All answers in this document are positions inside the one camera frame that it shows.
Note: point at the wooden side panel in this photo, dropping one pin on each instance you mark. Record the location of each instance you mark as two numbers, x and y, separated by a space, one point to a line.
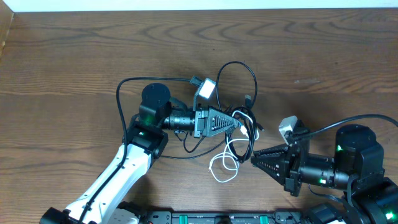
6 19

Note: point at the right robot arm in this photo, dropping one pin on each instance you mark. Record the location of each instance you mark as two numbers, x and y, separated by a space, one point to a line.
356 169

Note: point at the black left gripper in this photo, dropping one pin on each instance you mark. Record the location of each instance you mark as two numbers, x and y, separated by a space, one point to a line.
198 122

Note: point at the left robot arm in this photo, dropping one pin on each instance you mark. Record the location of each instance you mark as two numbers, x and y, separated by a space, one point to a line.
143 143

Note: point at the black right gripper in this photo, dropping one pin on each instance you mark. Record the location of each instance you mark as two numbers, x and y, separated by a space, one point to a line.
292 168

